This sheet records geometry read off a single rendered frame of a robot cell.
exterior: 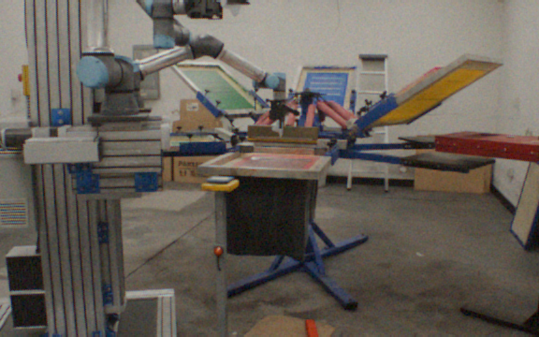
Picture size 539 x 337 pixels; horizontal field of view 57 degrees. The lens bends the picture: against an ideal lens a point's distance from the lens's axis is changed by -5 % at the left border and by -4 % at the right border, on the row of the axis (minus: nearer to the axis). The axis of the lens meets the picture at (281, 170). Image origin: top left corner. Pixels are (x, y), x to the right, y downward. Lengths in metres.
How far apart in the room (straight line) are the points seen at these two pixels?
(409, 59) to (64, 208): 5.46
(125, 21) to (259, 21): 2.05
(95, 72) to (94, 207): 0.66
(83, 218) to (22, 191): 0.28
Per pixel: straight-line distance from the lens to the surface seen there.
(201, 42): 2.66
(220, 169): 2.43
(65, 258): 2.41
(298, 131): 2.89
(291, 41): 7.15
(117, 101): 2.05
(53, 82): 2.28
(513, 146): 2.83
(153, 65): 2.72
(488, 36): 7.13
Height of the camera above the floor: 1.39
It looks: 10 degrees down
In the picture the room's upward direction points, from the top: 1 degrees clockwise
